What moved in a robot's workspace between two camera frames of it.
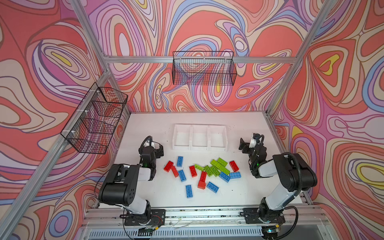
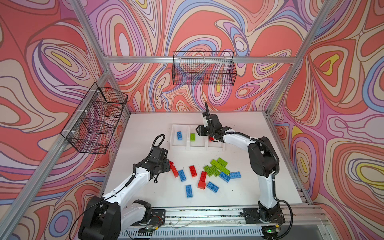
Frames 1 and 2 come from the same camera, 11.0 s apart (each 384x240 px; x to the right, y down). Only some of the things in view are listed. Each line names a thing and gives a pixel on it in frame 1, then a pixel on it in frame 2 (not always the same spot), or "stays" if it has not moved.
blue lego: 235,175 stays
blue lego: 180,161 -> 179,135
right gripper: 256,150 -> 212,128
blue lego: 182,176 stays
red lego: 174,171 stays
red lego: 193,172 stays
